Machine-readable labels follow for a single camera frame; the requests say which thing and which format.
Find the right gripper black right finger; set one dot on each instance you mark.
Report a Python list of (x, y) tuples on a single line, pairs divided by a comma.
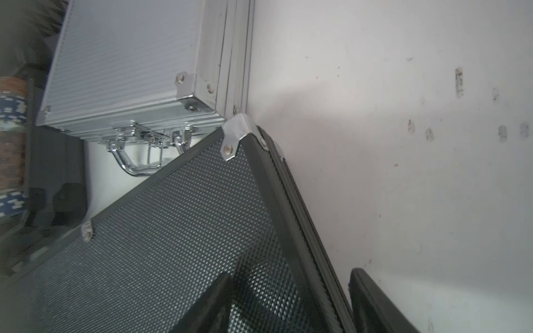
[(373, 311)]

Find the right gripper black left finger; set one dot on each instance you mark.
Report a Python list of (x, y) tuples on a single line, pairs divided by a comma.
[(211, 312)]

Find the black textured poker case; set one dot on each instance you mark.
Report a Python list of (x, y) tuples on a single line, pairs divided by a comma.
[(229, 207)]

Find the small silver poker case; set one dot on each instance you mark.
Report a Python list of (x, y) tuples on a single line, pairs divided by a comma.
[(149, 72)]

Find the large black poker case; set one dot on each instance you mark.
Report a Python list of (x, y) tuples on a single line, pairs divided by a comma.
[(43, 173)]

